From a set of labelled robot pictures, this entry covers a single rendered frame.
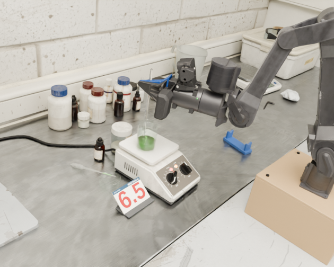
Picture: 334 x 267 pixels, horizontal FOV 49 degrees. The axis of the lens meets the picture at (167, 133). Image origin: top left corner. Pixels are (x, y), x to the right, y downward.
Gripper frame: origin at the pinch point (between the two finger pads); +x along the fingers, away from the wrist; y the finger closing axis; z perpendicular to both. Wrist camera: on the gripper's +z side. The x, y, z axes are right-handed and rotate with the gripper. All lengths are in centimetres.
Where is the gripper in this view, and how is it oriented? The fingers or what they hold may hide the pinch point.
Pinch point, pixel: (152, 86)
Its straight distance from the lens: 87.1
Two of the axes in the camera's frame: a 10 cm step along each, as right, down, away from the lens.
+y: -3.0, 4.6, -8.4
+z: 1.6, -8.4, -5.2
